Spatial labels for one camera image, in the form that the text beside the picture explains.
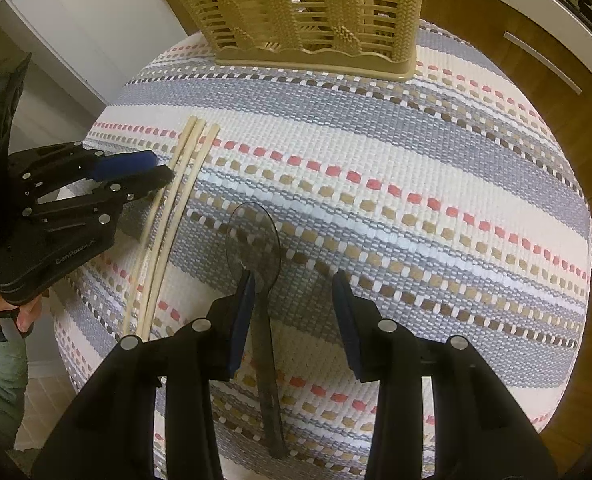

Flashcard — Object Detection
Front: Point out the wooden chopstick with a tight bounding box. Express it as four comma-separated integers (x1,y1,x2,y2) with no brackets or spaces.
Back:
135,118,207,338
122,116,198,336
140,122,221,340

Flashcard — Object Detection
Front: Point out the clear plastic spoon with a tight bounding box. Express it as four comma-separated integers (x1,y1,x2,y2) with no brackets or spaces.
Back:
226,202,287,460

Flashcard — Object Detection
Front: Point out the tan plastic utensil basket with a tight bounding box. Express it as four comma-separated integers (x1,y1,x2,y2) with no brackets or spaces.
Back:
180,0,422,80

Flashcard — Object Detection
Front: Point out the striped woven table mat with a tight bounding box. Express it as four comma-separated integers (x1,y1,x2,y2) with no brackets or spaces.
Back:
50,19,592,480

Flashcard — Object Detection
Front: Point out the person left hand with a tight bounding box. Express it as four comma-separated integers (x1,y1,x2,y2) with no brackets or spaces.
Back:
0,296,43,333

